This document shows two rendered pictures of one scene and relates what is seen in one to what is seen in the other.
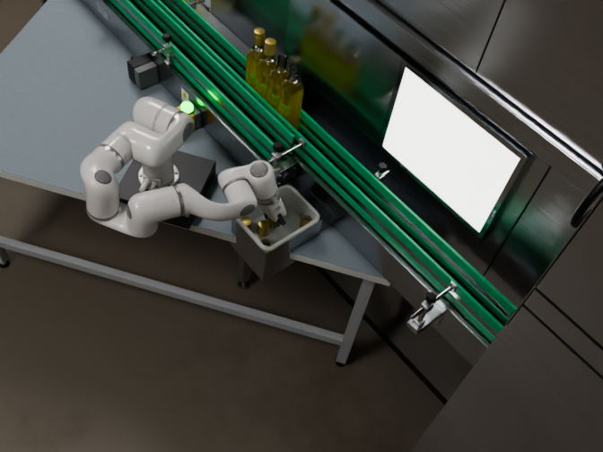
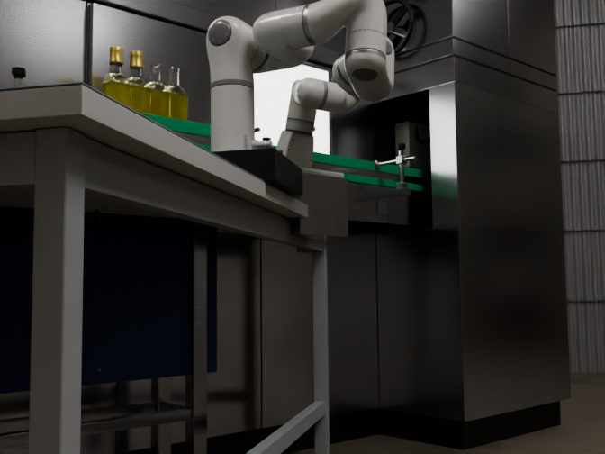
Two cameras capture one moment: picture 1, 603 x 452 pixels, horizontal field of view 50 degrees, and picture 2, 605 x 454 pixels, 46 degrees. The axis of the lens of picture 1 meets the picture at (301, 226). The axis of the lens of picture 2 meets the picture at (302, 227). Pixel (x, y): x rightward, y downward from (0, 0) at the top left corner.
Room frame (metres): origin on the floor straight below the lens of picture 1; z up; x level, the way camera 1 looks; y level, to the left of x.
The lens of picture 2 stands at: (1.01, 1.96, 0.53)
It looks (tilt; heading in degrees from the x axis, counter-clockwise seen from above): 5 degrees up; 276
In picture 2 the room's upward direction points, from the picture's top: 1 degrees counter-clockwise
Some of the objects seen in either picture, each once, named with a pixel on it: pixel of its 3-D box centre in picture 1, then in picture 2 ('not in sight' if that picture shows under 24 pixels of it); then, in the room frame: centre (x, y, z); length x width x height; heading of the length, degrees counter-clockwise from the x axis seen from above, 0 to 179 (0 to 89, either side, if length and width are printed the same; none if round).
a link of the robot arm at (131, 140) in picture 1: (149, 135); (269, 40); (1.23, 0.46, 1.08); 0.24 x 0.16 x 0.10; 160
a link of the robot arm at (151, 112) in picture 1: (157, 125); (234, 56); (1.30, 0.46, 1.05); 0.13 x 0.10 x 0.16; 70
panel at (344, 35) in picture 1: (388, 99); (225, 93); (1.46, -0.18, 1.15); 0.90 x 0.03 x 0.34; 48
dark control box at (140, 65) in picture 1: (143, 72); not in sight; (1.79, 0.67, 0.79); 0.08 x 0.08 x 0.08; 48
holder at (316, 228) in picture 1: (283, 221); (289, 195); (1.23, 0.06, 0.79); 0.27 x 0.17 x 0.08; 138
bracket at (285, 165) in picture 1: (284, 173); not in sight; (1.38, 0.08, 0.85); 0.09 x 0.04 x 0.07; 138
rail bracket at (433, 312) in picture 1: (427, 312); (395, 178); (0.93, -0.38, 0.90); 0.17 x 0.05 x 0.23; 138
